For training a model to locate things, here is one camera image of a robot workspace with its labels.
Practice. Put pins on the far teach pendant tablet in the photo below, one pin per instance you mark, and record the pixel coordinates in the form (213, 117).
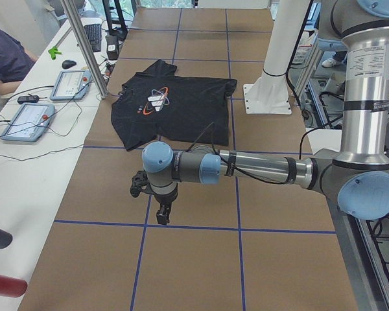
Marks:
(71, 85)

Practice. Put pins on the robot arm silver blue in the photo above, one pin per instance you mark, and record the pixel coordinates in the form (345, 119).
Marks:
(356, 178)

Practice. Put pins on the black handheld remote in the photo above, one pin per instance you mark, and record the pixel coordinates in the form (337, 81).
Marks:
(28, 99)

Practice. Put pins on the red bottle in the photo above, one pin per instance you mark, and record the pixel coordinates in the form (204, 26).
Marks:
(12, 287)

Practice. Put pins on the teach pendant tablet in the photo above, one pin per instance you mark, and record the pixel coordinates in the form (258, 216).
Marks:
(29, 123)
(71, 85)

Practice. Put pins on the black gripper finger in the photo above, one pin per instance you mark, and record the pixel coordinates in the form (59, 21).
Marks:
(163, 213)

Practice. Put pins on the green plastic clip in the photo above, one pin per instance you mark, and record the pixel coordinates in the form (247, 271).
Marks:
(53, 52)

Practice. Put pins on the seated person in blue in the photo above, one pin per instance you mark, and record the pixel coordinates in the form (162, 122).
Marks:
(15, 63)

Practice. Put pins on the black box with label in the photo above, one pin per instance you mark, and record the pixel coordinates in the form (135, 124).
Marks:
(112, 47)

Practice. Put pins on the near teach pendant tablet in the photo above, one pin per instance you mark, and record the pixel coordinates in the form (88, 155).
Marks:
(29, 123)

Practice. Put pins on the aluminium frame post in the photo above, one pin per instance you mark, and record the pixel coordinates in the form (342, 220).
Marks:
(85, 47)

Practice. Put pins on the black computer mouse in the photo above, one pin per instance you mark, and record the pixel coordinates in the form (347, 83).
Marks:
(67, 64)

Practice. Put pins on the black t-shirt with logo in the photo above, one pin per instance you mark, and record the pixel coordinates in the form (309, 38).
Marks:
(156, 102)

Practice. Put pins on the black keyboard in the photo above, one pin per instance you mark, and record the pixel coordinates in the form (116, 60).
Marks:
(94, 36)

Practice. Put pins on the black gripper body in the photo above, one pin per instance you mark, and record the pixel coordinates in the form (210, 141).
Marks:
(165, 199)

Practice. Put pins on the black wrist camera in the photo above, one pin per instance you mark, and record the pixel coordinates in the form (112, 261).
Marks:
(140, 184)

